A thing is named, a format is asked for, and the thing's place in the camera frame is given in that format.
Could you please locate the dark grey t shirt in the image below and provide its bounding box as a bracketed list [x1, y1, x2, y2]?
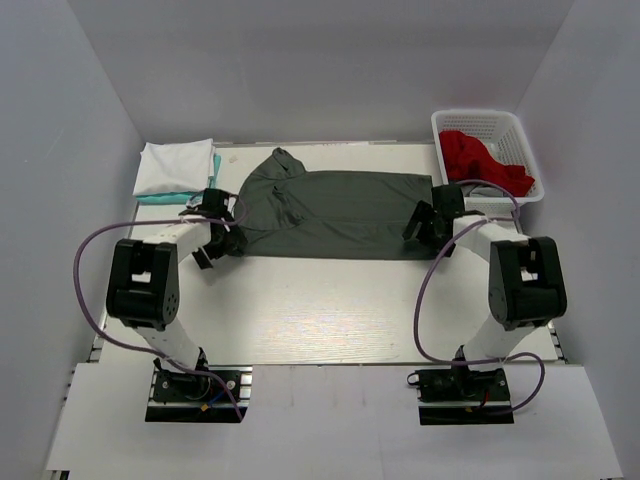
[239, 148, 437, 261]

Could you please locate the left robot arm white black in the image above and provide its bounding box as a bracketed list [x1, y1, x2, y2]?
[106, 189, 247, 371]

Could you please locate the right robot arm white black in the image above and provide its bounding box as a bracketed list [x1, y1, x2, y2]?
[403, 184, 567, 371]

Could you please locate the grey t shirt in basket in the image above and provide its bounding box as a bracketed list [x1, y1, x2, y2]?
[461, 184, 504, 198]

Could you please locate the red t shirt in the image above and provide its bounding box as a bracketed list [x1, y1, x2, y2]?
[439, 130, 535, 197]

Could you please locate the folded teal t shirt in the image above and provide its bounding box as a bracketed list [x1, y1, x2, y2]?
[136, 153, 222, 205]

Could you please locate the folded white t shirt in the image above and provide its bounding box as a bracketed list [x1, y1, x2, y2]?
[133, 138, 215, 197]

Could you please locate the white plastic basket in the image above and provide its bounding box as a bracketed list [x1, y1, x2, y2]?
[431, 109, 545, 205]

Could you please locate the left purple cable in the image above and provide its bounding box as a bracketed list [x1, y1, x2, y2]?
[73, 192, 249, 421]

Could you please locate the purple cable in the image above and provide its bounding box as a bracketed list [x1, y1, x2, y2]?
[73, 192, 249, 421]
[413, 179, 547, 412]

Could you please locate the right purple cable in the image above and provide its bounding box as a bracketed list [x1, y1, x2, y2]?
[413, 179, 547, 412]

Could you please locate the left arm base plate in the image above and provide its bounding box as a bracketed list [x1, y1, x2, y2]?
[145, 366, 253, 424]

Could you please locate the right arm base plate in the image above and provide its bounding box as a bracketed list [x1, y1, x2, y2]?
[406, 367, 514, 426]

